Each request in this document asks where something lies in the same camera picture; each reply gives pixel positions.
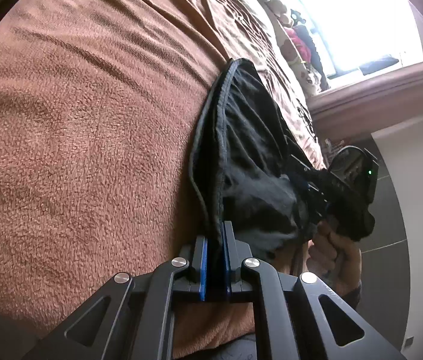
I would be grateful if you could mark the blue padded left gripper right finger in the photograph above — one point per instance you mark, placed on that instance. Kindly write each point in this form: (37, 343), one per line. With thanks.
(241, 268)

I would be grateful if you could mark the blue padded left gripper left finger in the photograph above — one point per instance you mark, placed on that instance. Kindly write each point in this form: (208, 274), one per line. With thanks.
(189, 281)

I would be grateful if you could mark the black pants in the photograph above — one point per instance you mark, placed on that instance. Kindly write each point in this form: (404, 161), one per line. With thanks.
(239, 165)

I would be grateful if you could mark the person's right hand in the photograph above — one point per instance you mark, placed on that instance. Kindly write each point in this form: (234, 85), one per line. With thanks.
(334, 258)

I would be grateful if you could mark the items on bedside shelf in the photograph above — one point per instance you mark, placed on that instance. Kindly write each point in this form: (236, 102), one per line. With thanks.
(330, 149)

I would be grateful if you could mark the brown window curtain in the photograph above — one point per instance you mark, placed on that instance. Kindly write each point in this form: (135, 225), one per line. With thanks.
(368, 106)

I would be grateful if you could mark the pink plush toy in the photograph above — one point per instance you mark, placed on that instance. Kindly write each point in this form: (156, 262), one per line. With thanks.
(300, 45)

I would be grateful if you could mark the brown fleece bed blanket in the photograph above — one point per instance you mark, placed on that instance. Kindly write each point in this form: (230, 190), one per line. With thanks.
(98, 104)

